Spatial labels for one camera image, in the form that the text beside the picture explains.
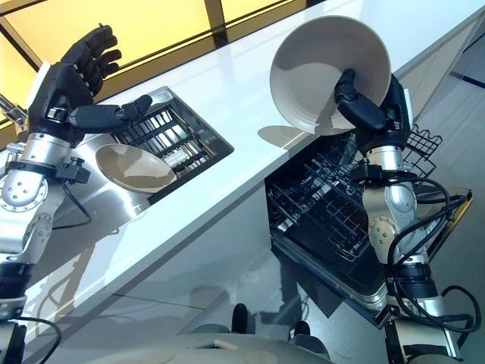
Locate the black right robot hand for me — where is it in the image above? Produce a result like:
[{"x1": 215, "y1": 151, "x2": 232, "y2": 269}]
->
[{"x1": 333, "y1": 68, "x2": 411, "y2": 153}]

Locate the open dishwasher door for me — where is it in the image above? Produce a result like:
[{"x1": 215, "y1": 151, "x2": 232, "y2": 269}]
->
[{"x1": 271, "y1": 187, "x2": 474, "y2": 329}]

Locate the dark robot left foot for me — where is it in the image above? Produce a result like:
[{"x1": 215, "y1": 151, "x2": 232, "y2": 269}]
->
[{"x1": 231, "y1": 303, "x2": 249, "y2": 334}]

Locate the beige shallow bowl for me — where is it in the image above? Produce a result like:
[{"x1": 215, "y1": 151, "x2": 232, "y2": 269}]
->
[{"x1": 95, "y1": 143, "x2": 178, "y2": 196}]

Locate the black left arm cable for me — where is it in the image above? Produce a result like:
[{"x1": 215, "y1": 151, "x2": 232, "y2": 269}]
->
[{"x1": 55, "y1": 180, "x2": 92, "y2": 231}]

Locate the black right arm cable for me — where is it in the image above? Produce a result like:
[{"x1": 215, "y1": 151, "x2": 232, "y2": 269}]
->
[{"x1": 386, "y1": 177, "x2": 474, "y2": 334}]

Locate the stainless steel sink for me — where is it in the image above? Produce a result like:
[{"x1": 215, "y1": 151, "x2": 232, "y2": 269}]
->
[{"x1": 56, "y1": 85, "x2": 235, "y2": 220}]

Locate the large white plate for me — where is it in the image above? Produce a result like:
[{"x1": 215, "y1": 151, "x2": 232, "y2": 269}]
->
[{"x1": 269, "y1": 15, "x2": 392, "y2": 135}]

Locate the silver robot torso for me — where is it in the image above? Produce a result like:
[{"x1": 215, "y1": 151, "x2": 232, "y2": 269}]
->
[{"x1": 33, "y1": 328, "x2": 391, "y2": 364}]

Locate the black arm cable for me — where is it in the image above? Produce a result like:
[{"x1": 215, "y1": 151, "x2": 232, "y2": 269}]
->
[
  {"x1": 55, "y1": 180, "x2": 92, "y2": 231},
  {"x1": 386, "y1": 177, "x2": 474, "y2": 334}
]

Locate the black wire dishwasher rack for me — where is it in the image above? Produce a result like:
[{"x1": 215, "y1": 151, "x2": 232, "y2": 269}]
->
[{"x1": 267, "y1": 124, "x2": 443, "y2": 262}]

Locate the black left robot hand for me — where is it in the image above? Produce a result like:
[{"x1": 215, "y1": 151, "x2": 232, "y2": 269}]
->
[{"x1": 25, "y1": 24, "x2": 154, "y2": 149}]

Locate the black sink drying rack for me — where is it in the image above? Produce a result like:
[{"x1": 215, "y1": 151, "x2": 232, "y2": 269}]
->
[{"x1": 113, "y1": 102, "x2": 217, "y2": 170}]

